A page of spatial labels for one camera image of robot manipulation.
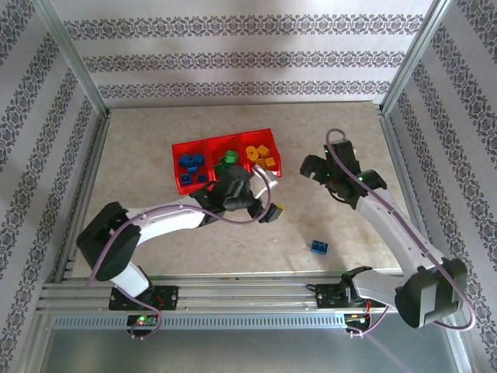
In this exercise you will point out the green square lego brick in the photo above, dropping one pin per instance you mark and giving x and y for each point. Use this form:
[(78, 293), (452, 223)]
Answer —
[(230, 156)]

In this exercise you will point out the dark blue lego brick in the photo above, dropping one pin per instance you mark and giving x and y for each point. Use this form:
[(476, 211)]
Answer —
[(319, 246)]

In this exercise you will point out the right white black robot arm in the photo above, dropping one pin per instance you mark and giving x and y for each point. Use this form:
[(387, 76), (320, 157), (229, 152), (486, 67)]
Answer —
[(388, 229)]

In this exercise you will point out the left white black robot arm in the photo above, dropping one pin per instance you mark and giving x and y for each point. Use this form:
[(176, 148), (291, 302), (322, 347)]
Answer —
[(171, 219)]

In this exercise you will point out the red plastic bin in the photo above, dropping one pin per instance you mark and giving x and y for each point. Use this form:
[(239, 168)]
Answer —
[(215, 149), (272, 138), (193, 175)]

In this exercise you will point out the right controller board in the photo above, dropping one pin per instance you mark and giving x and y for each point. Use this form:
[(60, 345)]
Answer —
[(355, 318)]

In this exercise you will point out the grey metal sheet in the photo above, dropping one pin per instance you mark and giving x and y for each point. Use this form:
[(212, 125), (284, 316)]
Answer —
[(240, 353)]

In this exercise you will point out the left controller board with lights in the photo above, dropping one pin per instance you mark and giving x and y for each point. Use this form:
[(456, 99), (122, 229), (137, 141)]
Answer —
[(141, 321)]

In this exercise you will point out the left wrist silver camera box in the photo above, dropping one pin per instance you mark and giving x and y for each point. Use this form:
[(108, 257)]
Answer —
[(261, 171)]

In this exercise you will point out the aluminium side rail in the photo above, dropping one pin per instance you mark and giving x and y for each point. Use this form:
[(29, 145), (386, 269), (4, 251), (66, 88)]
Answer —
[(96, 155), (391, 136)]

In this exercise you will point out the aluminium mounting rail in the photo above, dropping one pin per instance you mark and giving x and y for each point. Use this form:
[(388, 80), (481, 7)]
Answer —
[(240, 295)]

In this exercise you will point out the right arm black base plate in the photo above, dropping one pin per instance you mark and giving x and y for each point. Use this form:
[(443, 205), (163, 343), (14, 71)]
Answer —
[(326, 297)]

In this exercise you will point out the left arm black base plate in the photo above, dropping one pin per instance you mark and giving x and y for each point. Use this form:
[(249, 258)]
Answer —
[(167, 297)]

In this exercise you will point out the aluminium frame post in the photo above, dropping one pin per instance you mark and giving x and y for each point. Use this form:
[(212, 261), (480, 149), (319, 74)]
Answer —
[(416, 50), (71, 50)]

